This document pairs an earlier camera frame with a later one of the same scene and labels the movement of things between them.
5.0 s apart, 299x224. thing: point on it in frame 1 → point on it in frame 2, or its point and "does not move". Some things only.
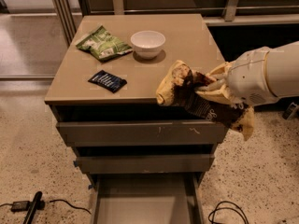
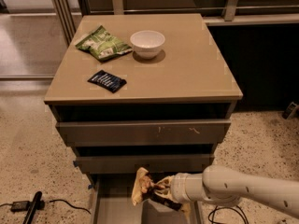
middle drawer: (145, 163) does not move
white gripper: (249, 77) → (177, 187)
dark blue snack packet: (108, 81) does not move
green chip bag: (104, 44) does not move
